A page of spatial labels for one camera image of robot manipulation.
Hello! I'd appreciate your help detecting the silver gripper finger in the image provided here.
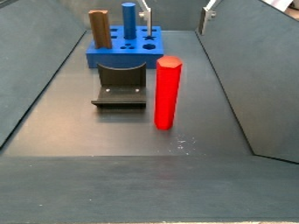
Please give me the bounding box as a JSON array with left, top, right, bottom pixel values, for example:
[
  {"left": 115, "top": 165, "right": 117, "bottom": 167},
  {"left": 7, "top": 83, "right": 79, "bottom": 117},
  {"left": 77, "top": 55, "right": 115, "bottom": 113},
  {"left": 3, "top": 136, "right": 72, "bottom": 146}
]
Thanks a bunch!
[
  {"left": 199, "top": 0, "right": 219, "bottom": 35},
  {"left": 137, "top": 0, "right": 152, "bottom": 36}
]

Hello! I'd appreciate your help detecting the red hexagon peg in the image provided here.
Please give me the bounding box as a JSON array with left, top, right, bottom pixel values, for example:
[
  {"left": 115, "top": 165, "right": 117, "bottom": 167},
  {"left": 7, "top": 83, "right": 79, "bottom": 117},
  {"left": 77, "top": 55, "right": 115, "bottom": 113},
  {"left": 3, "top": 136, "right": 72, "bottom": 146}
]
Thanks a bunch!
[{"left": 153, "top": 56, "right": 183, "bottom": 130}]

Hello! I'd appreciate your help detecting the blue shape sorting board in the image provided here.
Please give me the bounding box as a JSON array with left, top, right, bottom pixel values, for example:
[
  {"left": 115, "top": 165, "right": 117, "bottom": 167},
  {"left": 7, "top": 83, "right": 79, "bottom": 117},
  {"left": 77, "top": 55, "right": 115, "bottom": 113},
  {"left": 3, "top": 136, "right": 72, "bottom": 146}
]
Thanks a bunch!
[{"left": 85, "top": 25, "right": 164, "bottom": 69}]

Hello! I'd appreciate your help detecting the blue cylinder peg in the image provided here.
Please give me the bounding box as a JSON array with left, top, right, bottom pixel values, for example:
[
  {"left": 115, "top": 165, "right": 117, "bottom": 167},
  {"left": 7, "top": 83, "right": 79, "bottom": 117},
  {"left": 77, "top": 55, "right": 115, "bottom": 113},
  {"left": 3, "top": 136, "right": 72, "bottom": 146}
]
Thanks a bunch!
[{"left": 121, "top": 3, "right": 136, "bottom": 39}]

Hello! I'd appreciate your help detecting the brown grooved block peg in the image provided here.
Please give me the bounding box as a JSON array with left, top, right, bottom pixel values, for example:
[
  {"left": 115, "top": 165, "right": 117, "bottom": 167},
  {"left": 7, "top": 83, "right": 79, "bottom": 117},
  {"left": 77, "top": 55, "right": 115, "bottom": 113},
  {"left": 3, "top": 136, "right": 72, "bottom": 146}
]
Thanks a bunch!
[{"left": 88, "top": 10, "right": 112, "bottom": 49}]

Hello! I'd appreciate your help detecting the black curved stand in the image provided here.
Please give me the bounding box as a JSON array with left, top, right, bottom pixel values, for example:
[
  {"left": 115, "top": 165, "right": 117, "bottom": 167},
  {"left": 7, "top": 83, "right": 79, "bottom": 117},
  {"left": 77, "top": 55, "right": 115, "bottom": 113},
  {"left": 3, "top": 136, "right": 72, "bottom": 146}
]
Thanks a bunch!
[{"left": 91, "top": 64, "right": 145, "bottom": 109}]

